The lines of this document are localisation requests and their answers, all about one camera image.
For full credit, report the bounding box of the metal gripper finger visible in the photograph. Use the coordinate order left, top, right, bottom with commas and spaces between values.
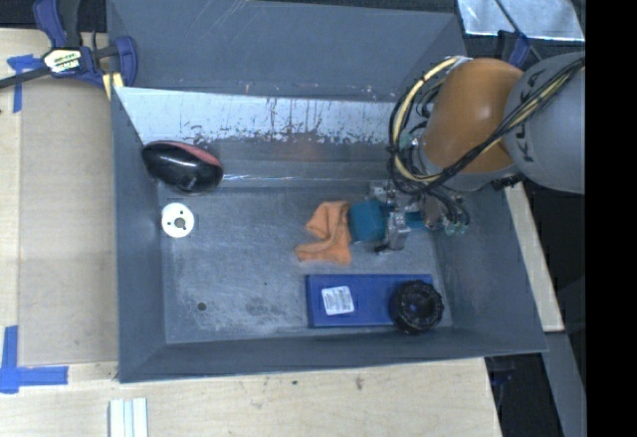
375, 211, 413, 254
368, 179, 400, 207

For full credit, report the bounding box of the teal block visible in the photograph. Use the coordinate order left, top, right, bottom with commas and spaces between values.
346, 199, 428, 244

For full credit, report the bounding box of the orange cloth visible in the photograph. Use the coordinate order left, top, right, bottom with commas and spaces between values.
295, 199, 353, 268

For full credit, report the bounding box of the blue flat box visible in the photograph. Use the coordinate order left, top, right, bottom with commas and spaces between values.
305, 273, 435, 329

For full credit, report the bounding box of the black ribbed round knob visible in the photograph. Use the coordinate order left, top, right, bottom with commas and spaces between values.
387, 279, 445, 336

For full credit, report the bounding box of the grey metal bin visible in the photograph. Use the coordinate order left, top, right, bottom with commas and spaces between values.
105, 0, 549, 384

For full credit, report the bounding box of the black and red oval object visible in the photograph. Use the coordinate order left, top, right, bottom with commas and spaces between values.
140, 139, 225, 195

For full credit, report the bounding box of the white ring disc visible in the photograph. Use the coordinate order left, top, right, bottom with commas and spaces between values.
160, 202, 196, 239

